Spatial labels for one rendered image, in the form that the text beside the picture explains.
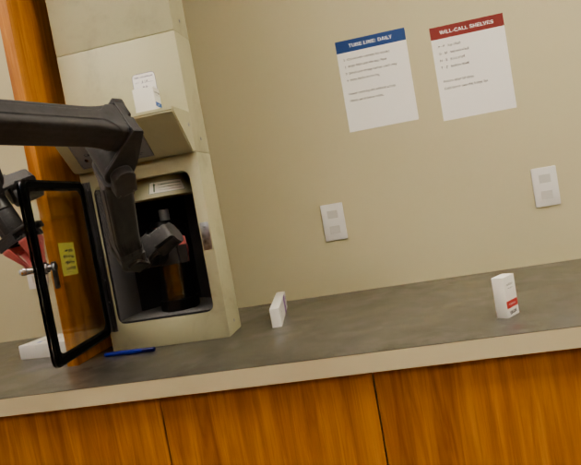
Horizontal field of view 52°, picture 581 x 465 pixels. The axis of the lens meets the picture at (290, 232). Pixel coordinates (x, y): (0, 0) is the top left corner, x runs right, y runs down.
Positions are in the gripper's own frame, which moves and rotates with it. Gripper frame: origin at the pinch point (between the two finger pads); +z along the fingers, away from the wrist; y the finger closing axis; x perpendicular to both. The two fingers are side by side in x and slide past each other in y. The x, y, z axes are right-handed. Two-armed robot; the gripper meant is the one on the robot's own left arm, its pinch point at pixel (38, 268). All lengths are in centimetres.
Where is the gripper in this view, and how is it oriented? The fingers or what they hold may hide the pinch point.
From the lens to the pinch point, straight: 144.5
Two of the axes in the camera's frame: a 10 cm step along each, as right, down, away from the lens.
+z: 5.5, 8.3, 0.2
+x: -0.8, 0.8, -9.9
